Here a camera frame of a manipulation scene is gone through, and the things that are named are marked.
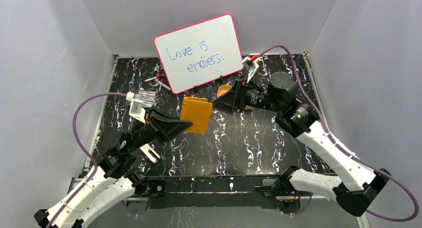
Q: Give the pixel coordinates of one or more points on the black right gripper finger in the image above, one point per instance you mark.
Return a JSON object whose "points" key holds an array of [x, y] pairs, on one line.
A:
{"points": [[226, 100], [252, 83]]}

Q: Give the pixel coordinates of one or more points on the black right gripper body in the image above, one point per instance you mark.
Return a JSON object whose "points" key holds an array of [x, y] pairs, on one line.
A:
{"points": [[249, 96]]}

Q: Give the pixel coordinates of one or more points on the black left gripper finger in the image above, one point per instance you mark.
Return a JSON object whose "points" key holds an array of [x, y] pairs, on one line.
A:
{"points": [[172, 128], [157, 115]]}

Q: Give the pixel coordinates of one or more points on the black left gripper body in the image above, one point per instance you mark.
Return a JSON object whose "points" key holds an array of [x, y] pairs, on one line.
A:
{"points": [[153, 124]]}

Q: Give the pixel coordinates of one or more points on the orange leather card holder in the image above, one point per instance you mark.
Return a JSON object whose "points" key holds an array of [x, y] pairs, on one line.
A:
{"points": [[198, 111]]}

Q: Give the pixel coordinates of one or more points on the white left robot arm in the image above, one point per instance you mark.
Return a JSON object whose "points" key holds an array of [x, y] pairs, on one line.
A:
{"points": [[114, 178]]}

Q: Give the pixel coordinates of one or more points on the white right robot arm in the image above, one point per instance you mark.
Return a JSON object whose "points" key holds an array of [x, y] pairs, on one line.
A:
{"points": [[354, 186]]}

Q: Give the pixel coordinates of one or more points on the orange oval tray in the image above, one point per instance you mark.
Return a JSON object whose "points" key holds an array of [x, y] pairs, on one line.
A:
{"points": [[241, 104]]}

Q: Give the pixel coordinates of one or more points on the pack of coloured markers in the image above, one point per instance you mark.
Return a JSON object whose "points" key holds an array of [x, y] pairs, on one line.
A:
{"points": [[146, 97]]}

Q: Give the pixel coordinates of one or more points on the small white object on table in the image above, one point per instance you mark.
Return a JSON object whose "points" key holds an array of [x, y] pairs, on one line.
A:
{"points": [[151, 154]]}

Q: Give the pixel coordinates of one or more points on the white marker pen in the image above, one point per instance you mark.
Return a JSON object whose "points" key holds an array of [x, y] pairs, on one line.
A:
{"points": [[162, 84]]}

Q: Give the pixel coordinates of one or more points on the red capped marker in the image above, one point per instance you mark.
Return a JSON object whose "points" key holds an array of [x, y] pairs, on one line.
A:
{"points": [[153, 78]]}

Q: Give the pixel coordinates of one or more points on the pink framed whiteboard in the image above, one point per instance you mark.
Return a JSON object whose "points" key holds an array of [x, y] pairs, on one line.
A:
{"points": [[199, 53]]}

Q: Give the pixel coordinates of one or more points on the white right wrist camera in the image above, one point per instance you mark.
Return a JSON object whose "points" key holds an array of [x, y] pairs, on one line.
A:
{"points": [[251, 65]]}

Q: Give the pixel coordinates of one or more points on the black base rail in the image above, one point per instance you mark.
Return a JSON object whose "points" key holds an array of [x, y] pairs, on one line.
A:
{"points": [[214, 187]]}

